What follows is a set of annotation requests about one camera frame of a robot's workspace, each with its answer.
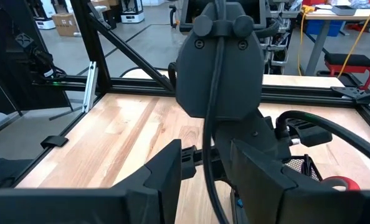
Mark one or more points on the blue storage bin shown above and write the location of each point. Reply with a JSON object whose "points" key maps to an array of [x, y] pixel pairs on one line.
{"points": [[315, 28]]}

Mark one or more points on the silver frame bracket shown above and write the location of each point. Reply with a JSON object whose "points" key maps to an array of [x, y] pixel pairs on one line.
{"points": [[90, 87]]}

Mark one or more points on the black table edge clip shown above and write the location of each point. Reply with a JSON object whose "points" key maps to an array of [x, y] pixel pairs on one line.
{"points": [[54, 141]]}

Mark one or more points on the cardboard box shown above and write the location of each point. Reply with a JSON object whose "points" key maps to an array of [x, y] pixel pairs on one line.
{"points": [[65, 25]]}

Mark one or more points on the white floor machine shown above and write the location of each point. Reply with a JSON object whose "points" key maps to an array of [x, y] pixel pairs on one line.
{"points": [[45, 21], [132, 15]]}

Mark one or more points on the blue sticky note pad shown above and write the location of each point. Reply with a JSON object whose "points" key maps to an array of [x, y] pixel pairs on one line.
{"points": [[240, 203]]}

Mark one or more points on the red cart with black top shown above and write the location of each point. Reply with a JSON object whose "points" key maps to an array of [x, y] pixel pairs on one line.
{"points": [[348, 59]]}

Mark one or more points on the black mesh desk organizer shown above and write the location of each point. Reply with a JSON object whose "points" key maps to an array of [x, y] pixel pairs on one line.
{"points": [[295, 164]]}

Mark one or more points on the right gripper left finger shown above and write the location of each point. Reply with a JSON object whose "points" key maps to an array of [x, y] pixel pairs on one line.
{"points": [[147, 199]]}

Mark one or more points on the black panel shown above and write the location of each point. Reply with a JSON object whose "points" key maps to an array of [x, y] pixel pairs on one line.
{"points": [[4, 62]]}

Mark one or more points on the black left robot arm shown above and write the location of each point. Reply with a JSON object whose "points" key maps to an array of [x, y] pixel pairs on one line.
{"points": [[188, 15]]}

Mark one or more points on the parts bin rack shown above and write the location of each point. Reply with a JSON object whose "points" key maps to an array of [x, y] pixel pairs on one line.
{"points": [[280, 56]]}

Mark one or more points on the wooden top desk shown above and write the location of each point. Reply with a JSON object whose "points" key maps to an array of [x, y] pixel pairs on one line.
{"points": [[328, 15]]}

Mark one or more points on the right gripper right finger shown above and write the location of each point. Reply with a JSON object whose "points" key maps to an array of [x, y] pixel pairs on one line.
{"points": [[266, 199]]}

